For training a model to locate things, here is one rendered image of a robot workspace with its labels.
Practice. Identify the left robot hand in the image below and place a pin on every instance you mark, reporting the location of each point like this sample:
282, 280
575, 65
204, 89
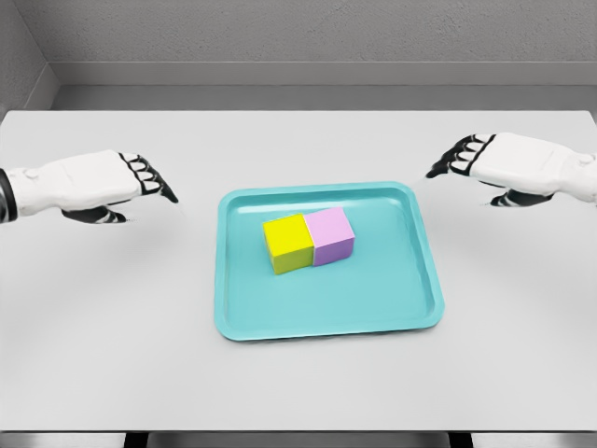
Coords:
95, 179

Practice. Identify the yellow cube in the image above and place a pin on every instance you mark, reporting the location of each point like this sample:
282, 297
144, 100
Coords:
287, 235

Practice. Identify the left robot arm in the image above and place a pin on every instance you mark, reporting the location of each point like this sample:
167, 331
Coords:
23, 191

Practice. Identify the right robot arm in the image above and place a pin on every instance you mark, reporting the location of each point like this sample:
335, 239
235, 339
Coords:
587, 177

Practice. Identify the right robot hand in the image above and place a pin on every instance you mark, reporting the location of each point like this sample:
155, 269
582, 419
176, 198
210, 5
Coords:
517, 161

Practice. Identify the pink cube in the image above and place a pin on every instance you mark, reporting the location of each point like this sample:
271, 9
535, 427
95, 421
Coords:
331, 231

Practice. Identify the teal rectangular tray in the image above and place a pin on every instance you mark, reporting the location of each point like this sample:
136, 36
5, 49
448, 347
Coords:
326, 289

